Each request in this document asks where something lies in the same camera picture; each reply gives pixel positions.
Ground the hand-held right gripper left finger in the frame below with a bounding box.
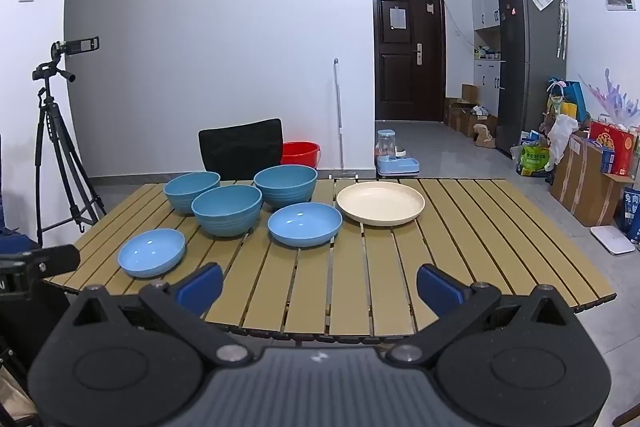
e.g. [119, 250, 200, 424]
[74, 263, 251, 369]

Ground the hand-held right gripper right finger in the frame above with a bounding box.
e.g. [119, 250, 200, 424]
[387, 263, 564, 369]

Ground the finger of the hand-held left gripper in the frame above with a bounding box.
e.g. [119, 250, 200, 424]
[27, 244, 81, 278]

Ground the blue plate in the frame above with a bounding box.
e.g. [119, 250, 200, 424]
[118, 228, 187, 279]
[267, 203, 344, 248]

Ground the blue ribbed bowl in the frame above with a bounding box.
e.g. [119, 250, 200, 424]
[164, 172, 221, 215]
[254, 165, 318, 210]
[191, 185, 263, 238]

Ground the cream plate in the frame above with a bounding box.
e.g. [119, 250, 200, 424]
[336, 181, 426, 227]

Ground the blue pet water feeder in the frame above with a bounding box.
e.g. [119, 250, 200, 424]
[376, 129, 421, 178]

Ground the black folding chair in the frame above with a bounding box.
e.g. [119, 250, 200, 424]
[198, 118, 284, 182]

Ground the green bag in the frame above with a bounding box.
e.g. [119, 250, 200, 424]
[520, 146, 551, 176]

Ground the red plastic bucket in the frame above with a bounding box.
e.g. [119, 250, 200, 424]
[281, 141, 321, 171]

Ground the low cardboard box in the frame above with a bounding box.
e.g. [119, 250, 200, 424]
[446, 102, 476, 131]

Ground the large cardboard box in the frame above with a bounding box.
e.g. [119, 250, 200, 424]
[551, 134, 623, 228]

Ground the white bathroom scale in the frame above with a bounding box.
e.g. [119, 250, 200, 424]
[590, 225, 637, 256]

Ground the white plastic bag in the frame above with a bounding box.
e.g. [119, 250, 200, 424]
[547, 114, 580, 168]

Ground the dark blue pet food bag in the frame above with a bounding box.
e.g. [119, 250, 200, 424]
[622, 187, 640, 245]

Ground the white mop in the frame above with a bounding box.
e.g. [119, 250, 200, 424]
[327, 58, 358, 180]

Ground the white base cabinet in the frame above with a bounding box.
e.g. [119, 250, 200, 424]
[473, 59, 501, 115]

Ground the dark brown door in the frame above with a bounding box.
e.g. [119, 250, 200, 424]
[372, 0, 445, 122]

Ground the red gift box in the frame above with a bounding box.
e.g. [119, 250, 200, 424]
[589, 121, 638, 178]

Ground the brown wooden stool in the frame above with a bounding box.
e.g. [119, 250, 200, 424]
[614, 404, 640, 427]

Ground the blue gift bag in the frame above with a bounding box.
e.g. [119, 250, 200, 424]
[565, 81, 588, 120]

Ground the grey refrigerator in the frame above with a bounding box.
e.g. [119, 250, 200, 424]
[496, 0, 568, 152]

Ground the purple paper decoration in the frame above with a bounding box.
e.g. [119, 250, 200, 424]
[580, 68, 640, 128]

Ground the black camera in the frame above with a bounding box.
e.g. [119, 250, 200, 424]
[50, 36, 100, 60]

